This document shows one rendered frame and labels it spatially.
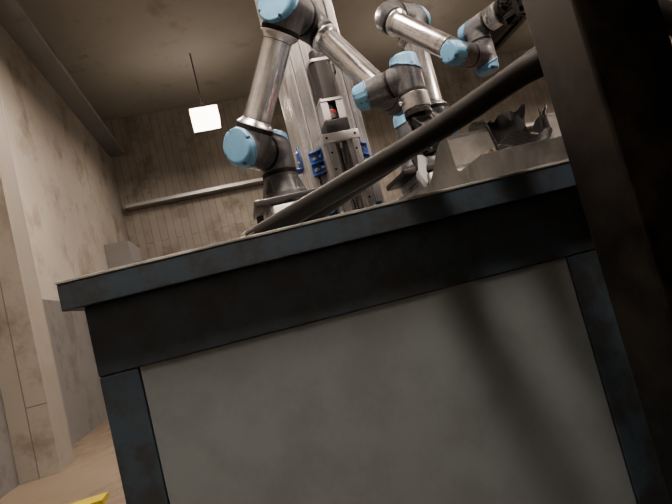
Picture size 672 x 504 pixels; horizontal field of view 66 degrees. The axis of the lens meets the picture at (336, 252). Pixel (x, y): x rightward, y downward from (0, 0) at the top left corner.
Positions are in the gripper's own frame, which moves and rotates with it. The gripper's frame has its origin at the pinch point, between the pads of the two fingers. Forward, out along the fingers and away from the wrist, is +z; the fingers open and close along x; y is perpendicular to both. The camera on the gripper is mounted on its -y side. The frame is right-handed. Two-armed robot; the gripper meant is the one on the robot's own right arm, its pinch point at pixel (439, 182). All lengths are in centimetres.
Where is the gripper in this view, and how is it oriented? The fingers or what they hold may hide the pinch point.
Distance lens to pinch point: 136.1
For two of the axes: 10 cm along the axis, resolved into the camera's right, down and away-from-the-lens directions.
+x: -9.7, 2.4, -1.0
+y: -0.7, 1.0, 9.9
